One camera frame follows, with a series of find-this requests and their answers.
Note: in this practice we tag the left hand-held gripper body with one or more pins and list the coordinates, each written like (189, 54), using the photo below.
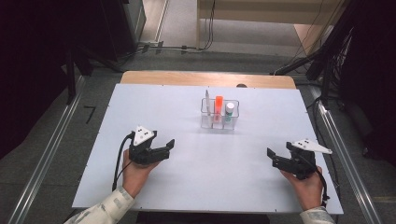
(141, 151)

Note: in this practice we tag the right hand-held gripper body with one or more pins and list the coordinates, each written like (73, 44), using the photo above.
(302, 161)

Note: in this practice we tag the silver pen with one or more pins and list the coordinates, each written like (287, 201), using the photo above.
(207, 101)

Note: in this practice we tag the clear plastic organizer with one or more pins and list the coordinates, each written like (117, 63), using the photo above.
(220, 115)

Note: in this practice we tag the green and white glue stick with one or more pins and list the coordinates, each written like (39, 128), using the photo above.
(229, 111)

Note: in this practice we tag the orange highlighter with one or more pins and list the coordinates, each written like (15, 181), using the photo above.
(219, 105)

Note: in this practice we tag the person's left hand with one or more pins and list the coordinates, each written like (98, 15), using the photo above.
(137, 179)

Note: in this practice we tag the person's right hand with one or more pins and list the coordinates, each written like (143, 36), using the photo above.
(306, 191)

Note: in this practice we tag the white board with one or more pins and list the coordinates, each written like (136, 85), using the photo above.
(218, 174)

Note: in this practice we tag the black metal stand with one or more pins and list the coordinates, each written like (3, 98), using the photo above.
(71, 77)
(325, 74)

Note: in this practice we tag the dark curtain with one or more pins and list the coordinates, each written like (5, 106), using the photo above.
(376, 77)
(31, 62)

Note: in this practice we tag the dark cabinet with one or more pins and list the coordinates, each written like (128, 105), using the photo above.
(130, 25)

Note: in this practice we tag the beige wooden furniture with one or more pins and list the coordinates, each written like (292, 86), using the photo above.
(264, 12)

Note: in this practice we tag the metal floor rail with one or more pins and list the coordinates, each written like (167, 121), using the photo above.
(345, 155)
(46, 155)

